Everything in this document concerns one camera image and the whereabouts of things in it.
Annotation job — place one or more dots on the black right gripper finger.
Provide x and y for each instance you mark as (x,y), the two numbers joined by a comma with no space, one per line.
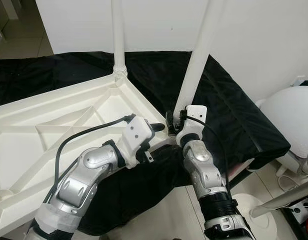
(169,121)

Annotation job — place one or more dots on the black cloth table cover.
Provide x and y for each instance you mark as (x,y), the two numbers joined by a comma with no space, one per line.
(159,70)

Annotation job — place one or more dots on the white stand pole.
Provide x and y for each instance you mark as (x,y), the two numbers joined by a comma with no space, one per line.
(284,199)

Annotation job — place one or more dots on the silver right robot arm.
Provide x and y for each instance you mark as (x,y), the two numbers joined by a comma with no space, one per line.
(209,175)

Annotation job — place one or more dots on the white plastic table leg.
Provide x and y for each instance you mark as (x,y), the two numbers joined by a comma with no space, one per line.
(118,35)
(199,55)

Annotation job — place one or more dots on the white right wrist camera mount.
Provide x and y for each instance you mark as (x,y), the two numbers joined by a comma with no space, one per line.
(195,118)

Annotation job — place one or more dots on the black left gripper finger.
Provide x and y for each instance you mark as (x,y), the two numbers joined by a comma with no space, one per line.
(157,126)

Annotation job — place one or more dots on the white power adapter box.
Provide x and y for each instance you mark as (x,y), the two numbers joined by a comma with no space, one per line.
(300,210)

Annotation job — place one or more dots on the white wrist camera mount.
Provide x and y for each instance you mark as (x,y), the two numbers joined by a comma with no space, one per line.
(195,118)
(136,132)

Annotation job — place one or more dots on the pink padded table edge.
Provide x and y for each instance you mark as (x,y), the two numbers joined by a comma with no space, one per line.
(239,168)

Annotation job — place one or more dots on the white wall socket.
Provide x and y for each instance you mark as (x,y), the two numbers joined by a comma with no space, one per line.
(301,81)

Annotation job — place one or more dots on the white round stand base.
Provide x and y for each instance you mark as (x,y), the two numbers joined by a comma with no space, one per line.
(254,212)

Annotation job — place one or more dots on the dark metal table leg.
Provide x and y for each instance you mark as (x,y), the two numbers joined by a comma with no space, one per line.
(241,178)

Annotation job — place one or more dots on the white rounded appliance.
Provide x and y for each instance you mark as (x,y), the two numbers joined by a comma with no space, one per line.
(291,120)

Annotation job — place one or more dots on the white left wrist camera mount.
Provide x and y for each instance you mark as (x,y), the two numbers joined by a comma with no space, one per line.
(136,132)

